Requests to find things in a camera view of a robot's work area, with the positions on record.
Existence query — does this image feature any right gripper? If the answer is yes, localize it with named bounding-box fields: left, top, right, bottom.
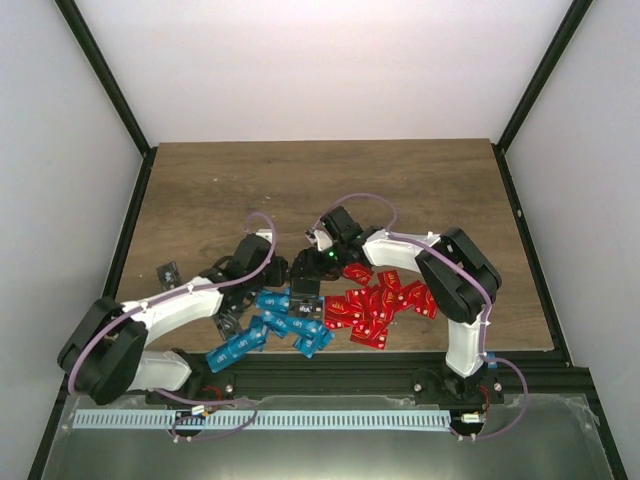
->
left=290, top=242, right=349, bottom=282

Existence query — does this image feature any black card holder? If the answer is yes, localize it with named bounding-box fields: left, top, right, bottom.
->
left=290, top=277, right=320, bottom=300

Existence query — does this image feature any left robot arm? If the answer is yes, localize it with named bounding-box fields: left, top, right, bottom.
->
left=57, top=229, right=288, bottom=405

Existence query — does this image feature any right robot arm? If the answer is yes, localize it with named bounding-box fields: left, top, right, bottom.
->
left=290, top=206, right=502, bottom=403

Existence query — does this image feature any blue VIP card pile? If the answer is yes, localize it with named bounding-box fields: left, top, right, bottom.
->
left=205, top=290, right=335, bottom=373

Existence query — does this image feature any black VIP card pile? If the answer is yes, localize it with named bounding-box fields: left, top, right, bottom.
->
left=213, top=290, right=324, bottom=340

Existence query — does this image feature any lone red VIP card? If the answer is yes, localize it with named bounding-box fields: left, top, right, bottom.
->
left=342, top=263, right=374, bottom=286

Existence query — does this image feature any red VIP card pile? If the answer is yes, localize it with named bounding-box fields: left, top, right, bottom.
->
left=324, top=269, right=438, bottom=350

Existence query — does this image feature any lone black VIP card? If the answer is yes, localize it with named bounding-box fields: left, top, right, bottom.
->
left=156, top=261, right=183, bottom=291

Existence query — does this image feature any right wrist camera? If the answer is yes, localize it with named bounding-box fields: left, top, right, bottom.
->
left=305, top=228, right=334, bottom=252

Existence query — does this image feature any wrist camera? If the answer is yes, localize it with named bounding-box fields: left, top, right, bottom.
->
left=305, top=228, right=334, bottom=252
left=255, top=229, right=277, bottom=245

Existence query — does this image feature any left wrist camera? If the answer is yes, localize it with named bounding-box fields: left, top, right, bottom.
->
left=255, top=229, right=277, bottom=245

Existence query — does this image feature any black aluminium frame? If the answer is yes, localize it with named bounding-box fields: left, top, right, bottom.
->
left=56, top=1, right=627, bottom=479

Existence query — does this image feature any white slotted cable duct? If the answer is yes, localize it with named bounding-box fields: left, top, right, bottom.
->
left=72, top=409, right=451, bottom=432

